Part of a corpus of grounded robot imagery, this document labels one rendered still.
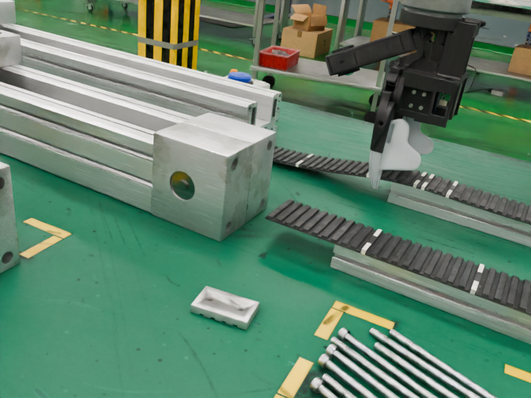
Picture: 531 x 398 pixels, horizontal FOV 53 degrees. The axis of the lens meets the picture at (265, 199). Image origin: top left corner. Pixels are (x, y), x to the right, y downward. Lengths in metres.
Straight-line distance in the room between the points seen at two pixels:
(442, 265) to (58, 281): 0.34
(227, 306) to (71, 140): 0.29
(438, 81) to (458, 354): 0.30
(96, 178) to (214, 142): 0.16
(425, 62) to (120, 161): 0.36
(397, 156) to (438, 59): 0.12
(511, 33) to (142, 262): 7.81
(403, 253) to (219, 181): 0.19
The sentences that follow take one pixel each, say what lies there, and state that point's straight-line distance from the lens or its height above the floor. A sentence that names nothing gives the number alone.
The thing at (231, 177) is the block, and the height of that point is 0.85.
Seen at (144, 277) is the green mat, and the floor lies 0.78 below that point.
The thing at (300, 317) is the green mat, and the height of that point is 0.78.
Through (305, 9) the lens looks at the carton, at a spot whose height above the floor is 0.42.
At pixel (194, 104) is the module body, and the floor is 0.84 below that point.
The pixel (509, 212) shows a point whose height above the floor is 0.81.
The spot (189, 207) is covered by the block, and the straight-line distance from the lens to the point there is 0.56.
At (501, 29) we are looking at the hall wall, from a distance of 8.17.
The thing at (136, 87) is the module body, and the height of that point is 0.84.
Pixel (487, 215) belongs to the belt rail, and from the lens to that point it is 0.68.
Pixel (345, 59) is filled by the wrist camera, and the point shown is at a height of 0.94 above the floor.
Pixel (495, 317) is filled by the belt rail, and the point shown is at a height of 0.79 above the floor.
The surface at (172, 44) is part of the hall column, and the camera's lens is 3.94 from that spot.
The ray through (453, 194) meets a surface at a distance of 0.68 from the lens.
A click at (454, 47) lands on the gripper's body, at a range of 0.64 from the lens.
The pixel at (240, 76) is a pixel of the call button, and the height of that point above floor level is 0.85.
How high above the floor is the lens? 1.06
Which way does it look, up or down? 26 degrees down
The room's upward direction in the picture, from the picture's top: 7 degrees clockwise
